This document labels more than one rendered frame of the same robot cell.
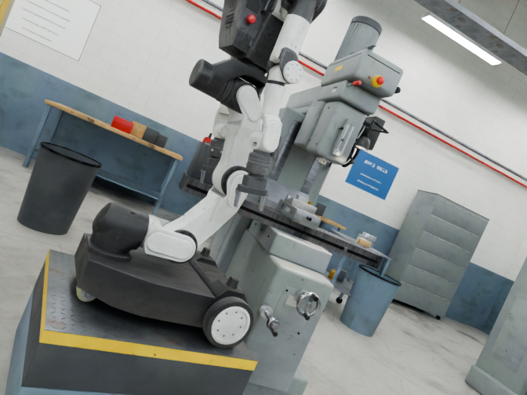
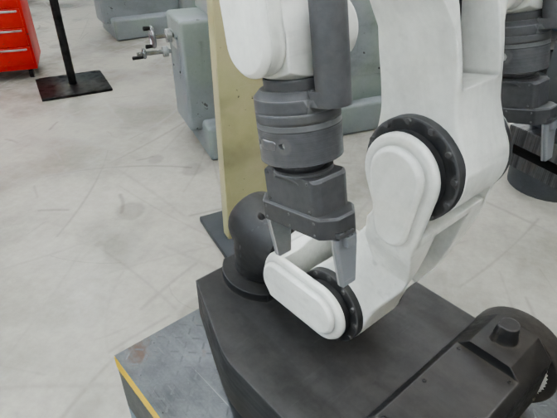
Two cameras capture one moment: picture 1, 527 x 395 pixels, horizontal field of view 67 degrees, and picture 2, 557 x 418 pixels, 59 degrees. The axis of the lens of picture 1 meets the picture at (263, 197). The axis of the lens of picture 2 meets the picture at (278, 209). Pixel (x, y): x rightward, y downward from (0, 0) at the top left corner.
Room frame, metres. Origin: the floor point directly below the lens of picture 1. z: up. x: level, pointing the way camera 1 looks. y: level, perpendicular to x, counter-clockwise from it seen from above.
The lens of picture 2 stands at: (1.37, -0.40, 1.32)
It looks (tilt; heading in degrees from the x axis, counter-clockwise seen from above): 33 degrees down; 79
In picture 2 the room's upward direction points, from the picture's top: straight up
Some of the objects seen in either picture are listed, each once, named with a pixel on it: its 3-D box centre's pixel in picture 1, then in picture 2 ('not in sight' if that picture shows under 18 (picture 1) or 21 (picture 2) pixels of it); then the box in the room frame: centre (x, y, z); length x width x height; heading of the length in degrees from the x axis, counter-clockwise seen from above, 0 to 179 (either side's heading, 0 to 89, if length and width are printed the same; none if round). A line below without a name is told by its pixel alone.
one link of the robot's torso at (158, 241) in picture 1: (165, 238); (334, 276); (1.62, 0.30, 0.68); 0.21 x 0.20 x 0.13; 120
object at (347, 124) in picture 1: (342, 137); not in sight; (2.18, -0.26, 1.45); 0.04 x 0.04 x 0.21; 17
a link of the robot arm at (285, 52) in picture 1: (288, 52); not in sight; (1.46, 0.13, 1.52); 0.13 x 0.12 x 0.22; 29
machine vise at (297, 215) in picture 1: (298, 210); not in sight; (2.25, -0.21, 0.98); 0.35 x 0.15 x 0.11; 14
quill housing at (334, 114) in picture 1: (335, 133); not in sight; (2.29, -0.23, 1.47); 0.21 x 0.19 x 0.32; 107
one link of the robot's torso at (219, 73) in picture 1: (228, 81); not in sight; (1.60, 0.31, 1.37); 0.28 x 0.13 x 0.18; 120
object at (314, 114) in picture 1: (322, 133); not in sight; (2.48, -0.18, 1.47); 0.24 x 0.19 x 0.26; 107
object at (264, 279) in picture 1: (263, 298); not in sight; (2.27, -0.24, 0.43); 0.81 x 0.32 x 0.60; 17
